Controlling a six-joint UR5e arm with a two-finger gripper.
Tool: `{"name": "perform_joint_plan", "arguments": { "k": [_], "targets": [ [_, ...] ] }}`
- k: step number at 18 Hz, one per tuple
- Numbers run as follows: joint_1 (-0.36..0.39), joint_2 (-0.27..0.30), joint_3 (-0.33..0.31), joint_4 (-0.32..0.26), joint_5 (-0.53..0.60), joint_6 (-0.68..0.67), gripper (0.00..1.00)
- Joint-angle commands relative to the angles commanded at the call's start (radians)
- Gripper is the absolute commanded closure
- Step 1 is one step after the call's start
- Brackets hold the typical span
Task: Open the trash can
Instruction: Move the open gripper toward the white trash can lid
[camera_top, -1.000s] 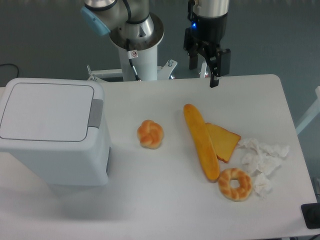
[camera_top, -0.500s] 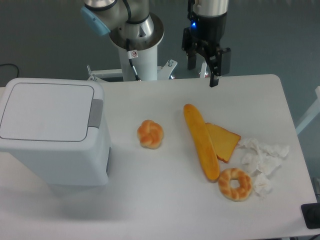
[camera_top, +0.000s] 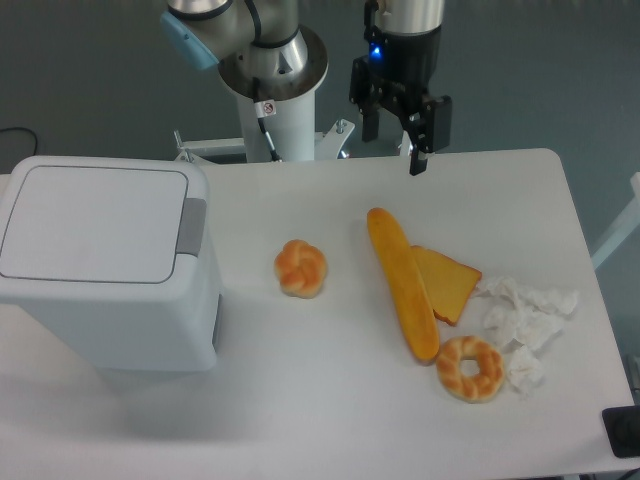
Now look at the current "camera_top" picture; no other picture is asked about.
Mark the large crumpled white tissue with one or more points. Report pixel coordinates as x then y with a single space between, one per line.
524 315

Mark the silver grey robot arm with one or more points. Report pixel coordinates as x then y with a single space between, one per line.
274 65

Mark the black device at table edge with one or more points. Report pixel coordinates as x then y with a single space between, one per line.
622 428

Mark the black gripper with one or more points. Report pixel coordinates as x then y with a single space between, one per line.
403 40

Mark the white push-top trash can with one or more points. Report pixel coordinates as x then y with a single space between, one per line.
115 258

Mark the long baguette bread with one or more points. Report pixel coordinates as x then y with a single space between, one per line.
411 301

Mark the white frame at right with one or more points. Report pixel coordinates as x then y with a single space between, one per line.
626 222

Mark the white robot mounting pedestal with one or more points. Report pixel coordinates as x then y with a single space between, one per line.
272 131

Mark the toast bread slice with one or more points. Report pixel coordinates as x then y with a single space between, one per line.
449 283

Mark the small crumpled white tissue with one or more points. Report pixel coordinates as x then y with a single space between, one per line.
524 371

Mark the knotted bread roll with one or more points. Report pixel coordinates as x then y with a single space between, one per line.
300 269

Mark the twisted ring bread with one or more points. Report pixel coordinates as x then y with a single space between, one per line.
470 369

